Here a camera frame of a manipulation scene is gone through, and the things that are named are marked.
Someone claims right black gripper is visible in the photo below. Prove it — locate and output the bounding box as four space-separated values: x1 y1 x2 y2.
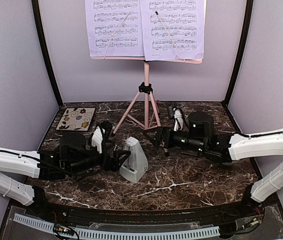
143 126 207 154

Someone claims white metronome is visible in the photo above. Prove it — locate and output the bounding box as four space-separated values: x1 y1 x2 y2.
119 136 149 184

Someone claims pink music stand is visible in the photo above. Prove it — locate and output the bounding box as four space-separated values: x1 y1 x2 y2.
90 53 205 158

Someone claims sheet music page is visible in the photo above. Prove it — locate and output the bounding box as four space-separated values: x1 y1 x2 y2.
139 0 207 63
85 0 144 58

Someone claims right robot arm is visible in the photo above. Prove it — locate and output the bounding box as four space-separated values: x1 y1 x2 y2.
143 111 283 217

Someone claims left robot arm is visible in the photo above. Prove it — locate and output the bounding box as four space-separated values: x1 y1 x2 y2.
0 132 131 218

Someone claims floral square plate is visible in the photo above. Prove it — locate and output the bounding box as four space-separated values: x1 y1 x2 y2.
56 107 95 132

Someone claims green ceramic bowl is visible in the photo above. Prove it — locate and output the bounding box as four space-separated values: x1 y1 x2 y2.
221 160 238 166

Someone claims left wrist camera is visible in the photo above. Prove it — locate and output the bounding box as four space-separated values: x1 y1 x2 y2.
90 120 113 154

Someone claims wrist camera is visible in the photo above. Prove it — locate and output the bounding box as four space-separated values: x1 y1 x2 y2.
90 120 113 154
167 103 189 132

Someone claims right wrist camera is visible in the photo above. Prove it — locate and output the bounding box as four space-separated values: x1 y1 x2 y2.
167 103 189 132

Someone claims white slotted cable duct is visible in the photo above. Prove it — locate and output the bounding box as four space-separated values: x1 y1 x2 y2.
13 213 221 240

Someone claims black front rail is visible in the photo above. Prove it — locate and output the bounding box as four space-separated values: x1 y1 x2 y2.
11 193 280 228

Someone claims black frame post right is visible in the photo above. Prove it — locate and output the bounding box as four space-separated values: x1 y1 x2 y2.
222 0 254 109

